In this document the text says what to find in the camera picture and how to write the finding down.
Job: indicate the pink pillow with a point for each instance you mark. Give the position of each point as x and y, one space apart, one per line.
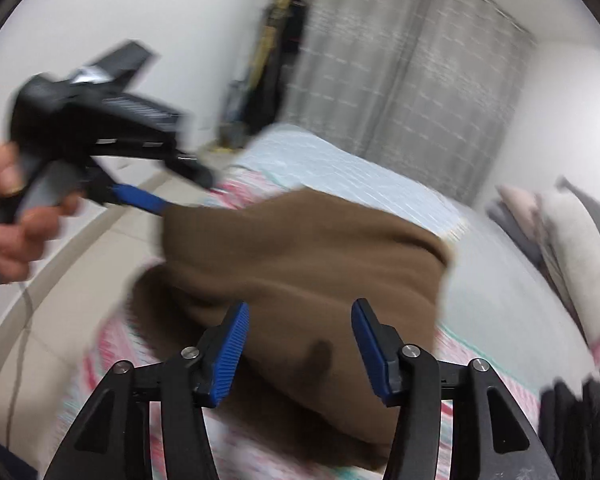
522 200

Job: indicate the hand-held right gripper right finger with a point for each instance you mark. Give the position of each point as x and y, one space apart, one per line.
372 355

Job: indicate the yellow coat stand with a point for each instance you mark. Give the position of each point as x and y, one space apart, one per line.
267 35

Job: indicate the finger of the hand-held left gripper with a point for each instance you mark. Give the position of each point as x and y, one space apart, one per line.
140 199
192 170

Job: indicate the dark clothes pile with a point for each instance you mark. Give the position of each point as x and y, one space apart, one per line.
580 425

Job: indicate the beige pillow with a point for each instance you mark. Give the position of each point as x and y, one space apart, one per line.
580 260

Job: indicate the person's left hand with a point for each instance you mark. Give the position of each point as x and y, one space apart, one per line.
15 245

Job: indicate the light blue quilt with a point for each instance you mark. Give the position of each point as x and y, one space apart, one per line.
340 170

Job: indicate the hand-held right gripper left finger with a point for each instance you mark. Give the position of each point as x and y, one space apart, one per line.
230 355

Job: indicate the blue grey hanging bag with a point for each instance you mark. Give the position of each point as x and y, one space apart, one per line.
237 102

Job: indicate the black hanging clothes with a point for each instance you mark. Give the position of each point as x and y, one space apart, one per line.
287 60

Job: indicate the grey patterned curtain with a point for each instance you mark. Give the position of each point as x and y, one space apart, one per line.
405 85

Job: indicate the red green printed blanket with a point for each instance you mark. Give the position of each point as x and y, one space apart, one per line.
125 350

